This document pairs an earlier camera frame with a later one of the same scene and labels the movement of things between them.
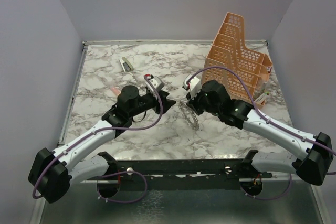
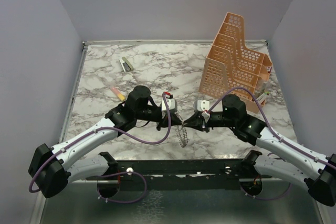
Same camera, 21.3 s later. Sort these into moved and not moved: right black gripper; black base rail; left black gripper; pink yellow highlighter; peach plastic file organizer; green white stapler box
Moved: left black gripper; right black gripper
Not moved: peach plastic file organizer; pink yellow highlighter; black base rail; green white stapler box
